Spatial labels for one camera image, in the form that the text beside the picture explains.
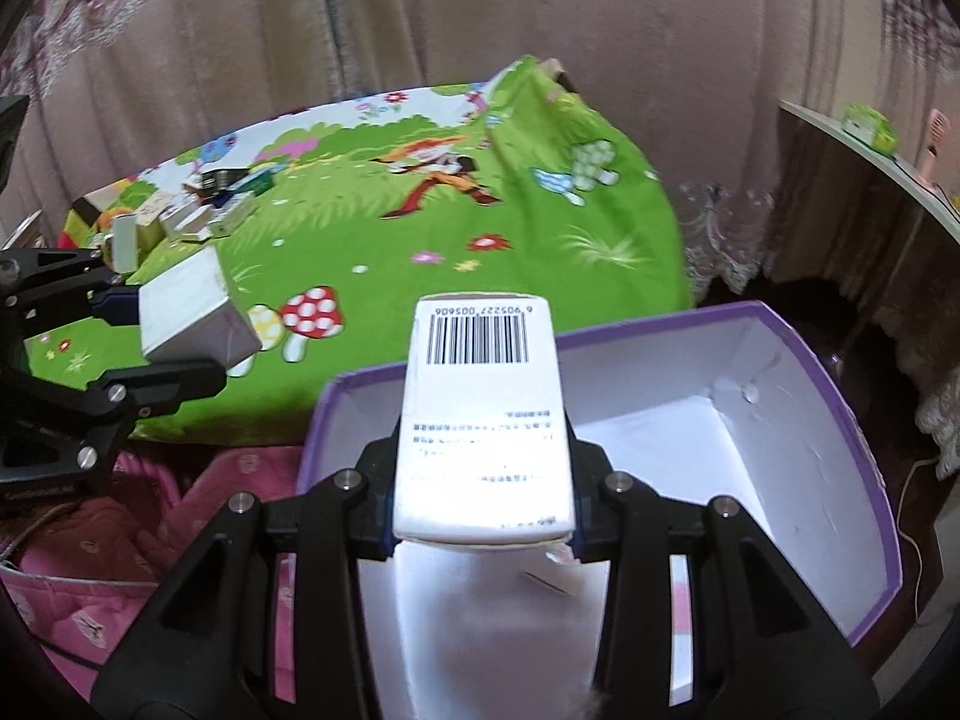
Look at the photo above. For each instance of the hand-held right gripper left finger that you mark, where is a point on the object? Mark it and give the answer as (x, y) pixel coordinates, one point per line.
(375, 510)

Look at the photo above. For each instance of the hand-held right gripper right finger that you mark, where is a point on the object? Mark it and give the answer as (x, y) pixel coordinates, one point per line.
(592, 510)

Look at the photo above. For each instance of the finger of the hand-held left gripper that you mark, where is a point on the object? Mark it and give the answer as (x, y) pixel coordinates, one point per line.
(112, 304)
(172, 382)

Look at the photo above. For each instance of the white cardboard box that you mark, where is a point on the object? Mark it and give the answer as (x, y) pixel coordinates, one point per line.
(195, 315)

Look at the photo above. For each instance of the white barcode box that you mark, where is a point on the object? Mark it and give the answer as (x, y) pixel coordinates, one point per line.
(484, 427)

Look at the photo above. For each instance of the purple storage box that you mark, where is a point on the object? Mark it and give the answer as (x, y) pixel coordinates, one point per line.
(750, 480)

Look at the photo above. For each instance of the pile of small boxes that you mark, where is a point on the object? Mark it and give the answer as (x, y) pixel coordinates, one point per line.
(180, 221)

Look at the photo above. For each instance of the pink quilt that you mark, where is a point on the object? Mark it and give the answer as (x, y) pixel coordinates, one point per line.
(150, 532)

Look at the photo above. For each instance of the green cartoon printed sheet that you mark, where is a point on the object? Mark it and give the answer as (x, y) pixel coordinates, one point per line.
(465, 240)

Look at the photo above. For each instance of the floral lace curtain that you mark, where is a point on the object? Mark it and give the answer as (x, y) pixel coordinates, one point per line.
(720, 232)

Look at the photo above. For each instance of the white shelf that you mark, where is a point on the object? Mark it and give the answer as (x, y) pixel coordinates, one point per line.
(862, 157)

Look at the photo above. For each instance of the green toy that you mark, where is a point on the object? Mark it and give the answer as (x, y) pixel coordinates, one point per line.
(870, 127)

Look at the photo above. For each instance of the pink handheld fan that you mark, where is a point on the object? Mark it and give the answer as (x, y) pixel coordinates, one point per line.
(936, 142)

